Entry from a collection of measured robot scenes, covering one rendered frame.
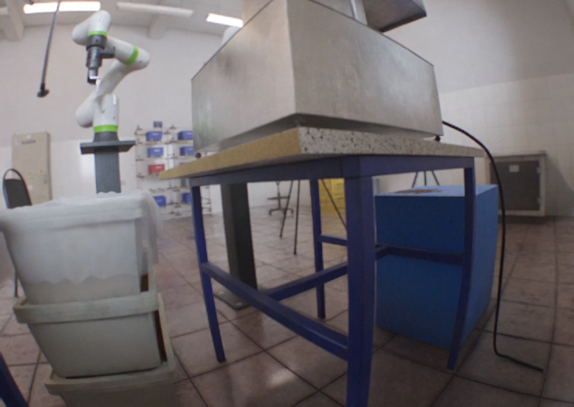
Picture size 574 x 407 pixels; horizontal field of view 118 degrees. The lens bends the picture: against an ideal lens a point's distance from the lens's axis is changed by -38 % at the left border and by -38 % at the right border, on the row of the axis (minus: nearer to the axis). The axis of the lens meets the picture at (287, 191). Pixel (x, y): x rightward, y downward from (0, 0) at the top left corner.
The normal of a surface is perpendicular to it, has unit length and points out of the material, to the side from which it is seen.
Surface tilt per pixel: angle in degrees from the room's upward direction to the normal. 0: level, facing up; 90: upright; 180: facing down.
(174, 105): 90
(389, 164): 90
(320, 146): 90
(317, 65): 90
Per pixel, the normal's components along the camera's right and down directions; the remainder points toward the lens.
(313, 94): 0.60, 0.00
